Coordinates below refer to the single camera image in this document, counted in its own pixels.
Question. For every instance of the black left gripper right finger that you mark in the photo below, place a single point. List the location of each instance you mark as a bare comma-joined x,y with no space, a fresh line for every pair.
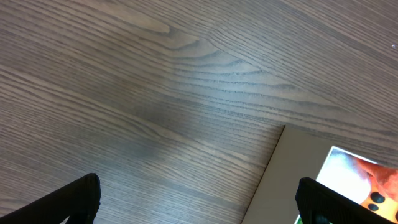
319,204

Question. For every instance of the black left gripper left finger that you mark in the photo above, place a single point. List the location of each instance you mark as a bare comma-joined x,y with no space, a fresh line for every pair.
77,202

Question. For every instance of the white plush duck toy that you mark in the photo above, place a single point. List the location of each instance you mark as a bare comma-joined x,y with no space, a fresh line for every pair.
351,175

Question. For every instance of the orange dog figurine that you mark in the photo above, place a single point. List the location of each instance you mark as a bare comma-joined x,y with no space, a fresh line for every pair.
383,206

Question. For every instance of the white box pink inside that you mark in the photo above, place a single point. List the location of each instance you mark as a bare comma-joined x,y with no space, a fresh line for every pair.
296,155

